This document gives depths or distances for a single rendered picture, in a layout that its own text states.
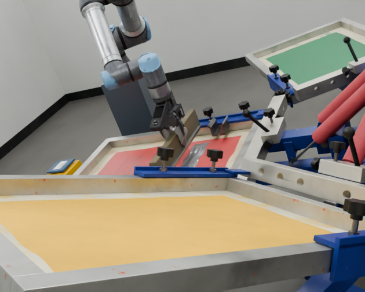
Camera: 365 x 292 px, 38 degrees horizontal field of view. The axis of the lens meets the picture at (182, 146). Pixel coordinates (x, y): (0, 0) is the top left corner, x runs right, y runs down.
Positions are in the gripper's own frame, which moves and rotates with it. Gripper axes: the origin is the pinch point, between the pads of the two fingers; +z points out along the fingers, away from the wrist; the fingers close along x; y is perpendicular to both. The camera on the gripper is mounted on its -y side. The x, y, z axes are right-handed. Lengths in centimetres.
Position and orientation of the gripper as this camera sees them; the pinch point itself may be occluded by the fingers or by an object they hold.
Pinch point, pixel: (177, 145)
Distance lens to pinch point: 197.1
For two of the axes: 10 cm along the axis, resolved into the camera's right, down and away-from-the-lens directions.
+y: 3.5, -5.1, 7.9
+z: 3.2, 8.5, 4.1
